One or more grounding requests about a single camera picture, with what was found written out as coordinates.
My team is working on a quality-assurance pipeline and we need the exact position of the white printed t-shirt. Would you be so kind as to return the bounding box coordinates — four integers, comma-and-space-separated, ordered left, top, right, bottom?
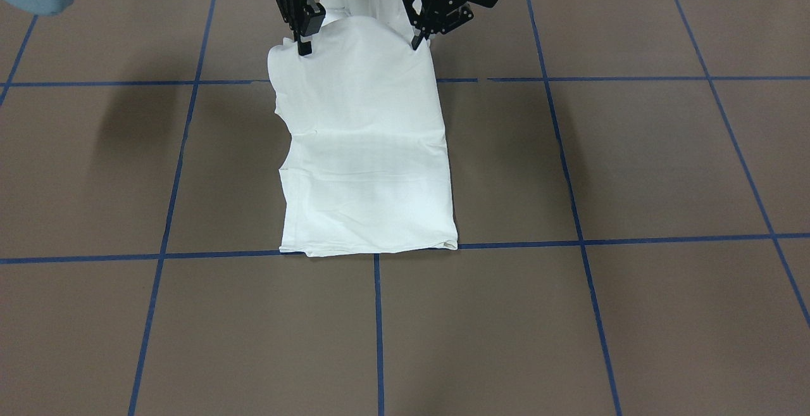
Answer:
267, 0, 458, 257

